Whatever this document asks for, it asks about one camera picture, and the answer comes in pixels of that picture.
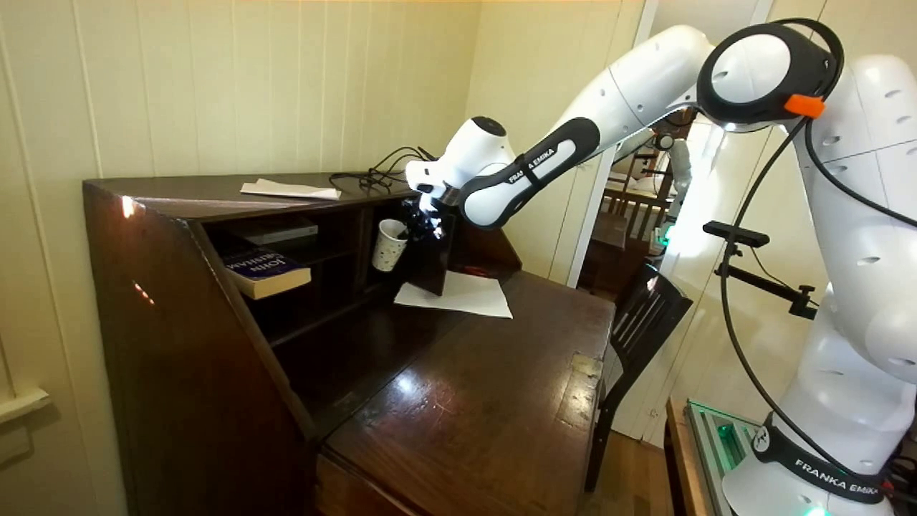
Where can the black camera on mount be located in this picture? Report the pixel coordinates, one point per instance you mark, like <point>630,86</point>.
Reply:
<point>759,261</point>

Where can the white paper sheet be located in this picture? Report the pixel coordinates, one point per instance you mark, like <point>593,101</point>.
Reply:
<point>459,296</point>

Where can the light wooden robot table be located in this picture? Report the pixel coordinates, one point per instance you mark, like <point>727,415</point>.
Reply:
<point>683,469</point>

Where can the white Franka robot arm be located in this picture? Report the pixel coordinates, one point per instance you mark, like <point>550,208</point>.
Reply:
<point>861,240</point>

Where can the white folded paper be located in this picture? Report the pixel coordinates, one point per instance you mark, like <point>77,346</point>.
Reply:
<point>289,191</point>

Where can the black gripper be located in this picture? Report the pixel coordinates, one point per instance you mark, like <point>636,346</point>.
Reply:
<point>429,205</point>

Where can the dark wooden secretary desk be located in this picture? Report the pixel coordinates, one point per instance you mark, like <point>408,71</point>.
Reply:
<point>429,410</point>

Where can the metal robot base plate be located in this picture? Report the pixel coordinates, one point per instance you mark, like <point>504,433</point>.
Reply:
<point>720,441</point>

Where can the speckled white paper cup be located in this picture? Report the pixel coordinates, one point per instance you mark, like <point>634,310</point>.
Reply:
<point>388,248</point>

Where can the wooden slatted chair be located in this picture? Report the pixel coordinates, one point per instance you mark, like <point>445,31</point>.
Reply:
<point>639,326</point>

